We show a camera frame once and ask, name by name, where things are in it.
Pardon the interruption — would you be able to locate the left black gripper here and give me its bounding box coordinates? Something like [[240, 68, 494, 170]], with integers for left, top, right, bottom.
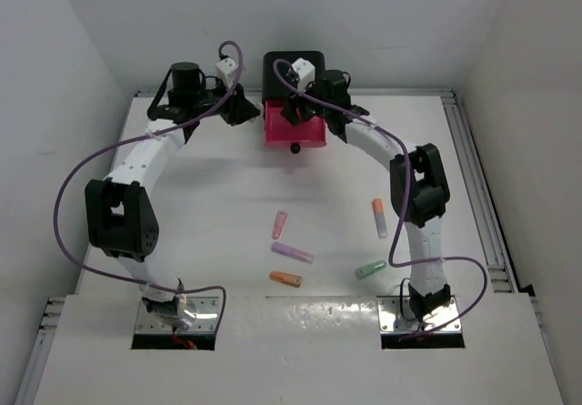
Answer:
[[191, 76, 259, 127]]

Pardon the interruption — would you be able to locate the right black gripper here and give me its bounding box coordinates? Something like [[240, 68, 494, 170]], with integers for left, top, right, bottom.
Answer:
[[283, 76, 332, 126]]

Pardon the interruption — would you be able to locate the pink top drawer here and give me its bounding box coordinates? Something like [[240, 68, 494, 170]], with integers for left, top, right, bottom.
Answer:
[[264, 99, 326, 155]]

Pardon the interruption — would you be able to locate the purple pink highlighter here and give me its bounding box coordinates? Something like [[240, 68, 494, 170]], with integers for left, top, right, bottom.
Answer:
[[271, 242, 315, 264]]

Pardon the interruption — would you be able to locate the orange cap white highlighter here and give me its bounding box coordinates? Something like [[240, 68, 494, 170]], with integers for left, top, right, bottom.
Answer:
[[372, 197, 387, 239]]

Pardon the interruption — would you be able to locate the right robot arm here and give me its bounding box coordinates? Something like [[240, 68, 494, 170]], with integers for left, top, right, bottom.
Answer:
[[273, 60, 451, 321]]

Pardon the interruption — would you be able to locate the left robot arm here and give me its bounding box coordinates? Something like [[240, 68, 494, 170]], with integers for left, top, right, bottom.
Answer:
[[85, 56, 260, 330]]

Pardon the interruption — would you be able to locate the pink highlighter pen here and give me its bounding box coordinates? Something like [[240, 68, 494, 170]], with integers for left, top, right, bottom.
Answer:
[[271, 210, 287, 240]]

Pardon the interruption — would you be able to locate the orange highlighter pen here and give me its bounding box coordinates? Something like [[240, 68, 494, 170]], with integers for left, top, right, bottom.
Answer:
[[269, 270, 302, 289]]

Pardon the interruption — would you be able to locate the green highlighter pen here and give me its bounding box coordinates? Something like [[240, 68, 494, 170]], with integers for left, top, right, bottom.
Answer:
[[355, 260, 386, 280]]

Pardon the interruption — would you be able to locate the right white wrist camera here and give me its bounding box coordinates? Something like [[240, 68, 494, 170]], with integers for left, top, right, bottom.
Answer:
[[291, 58, 316, 92]]

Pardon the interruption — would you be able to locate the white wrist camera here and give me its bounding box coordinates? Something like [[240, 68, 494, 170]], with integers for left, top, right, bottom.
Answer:
[[291, 58, 316, 92], [215, 57, 238, 86]]

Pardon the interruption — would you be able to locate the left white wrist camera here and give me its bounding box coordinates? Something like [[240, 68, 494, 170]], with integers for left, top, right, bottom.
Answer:
[[215, 57, 238, 86]]

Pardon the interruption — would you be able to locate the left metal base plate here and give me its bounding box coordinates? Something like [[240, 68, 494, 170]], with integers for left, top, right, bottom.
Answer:
[[135, 296, 220, 334]]

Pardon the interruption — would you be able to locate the metal base plate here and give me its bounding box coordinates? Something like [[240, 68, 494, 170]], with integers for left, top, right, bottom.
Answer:
[[135, 296, 220, 334], [377, 296, 462, 336]]

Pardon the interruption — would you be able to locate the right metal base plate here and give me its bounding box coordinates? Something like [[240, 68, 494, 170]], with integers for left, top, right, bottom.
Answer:
[[377, 296, 462, 336]]

